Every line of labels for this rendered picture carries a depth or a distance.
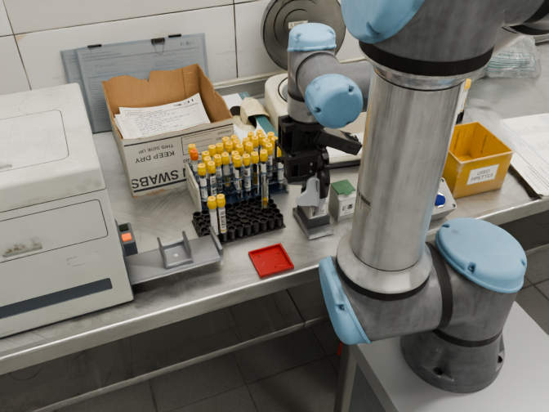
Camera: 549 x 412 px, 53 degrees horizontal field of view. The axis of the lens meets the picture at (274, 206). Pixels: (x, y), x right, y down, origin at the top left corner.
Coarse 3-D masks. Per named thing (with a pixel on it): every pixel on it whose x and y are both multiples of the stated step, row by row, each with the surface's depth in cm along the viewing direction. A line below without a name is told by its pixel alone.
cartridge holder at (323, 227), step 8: (296, 208) 115; (296, 216) 114; (304, 216) 110; (328, 216) 110; (304, 224) 111; (312, 224) 110; (320, 224) 111; (328, 224) 111; (312, 232) 109; (320, 232) 109; (328, 232) 110
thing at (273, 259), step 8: (264, 248) 107; (272, 248) 108; (280, 248) 108; (256, 256) 106; (264, 256) 106; (272, 256) 106; (280, 256) 106; (256, 264) 103; (264, 264) 104; (272, 264) 104; (280, 264) 104; (288, 264) 104; (264, 272) 103; (272, 272) 102; (280, 272) 103
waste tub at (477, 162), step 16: (464, 128) 125; (480, 128) 125; (464, 144) 128; (480, 144) 126; (496, 144) 121; (448, 160) 117; (464, 160) 129; (480, 160) 114; (496, 160) 116; (448, 176) 118; (464, 176) 116; (480, 176) 117; (496, 176) 119; (464, 192) 119; (480, 192) 121
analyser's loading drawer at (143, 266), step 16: (176, 240) 102; (192, 240) 104; (208, 240) 104; (128, 256) 101; (144, 256) 101; (160, 256) 101; (192, 256) 98; (208, 256) 101; (128, 272) 97; (144, 272) 97; (160, 272) 97
